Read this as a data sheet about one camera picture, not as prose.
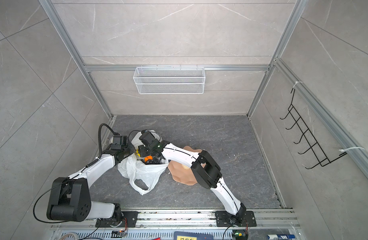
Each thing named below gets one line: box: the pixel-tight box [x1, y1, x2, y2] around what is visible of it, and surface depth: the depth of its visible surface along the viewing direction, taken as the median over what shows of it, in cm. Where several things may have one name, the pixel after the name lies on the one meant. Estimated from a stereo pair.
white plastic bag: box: [117, 153, 169, 196], surface depth 83 cm
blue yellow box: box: [173, 231, 214, 240], surface depth 69 cm
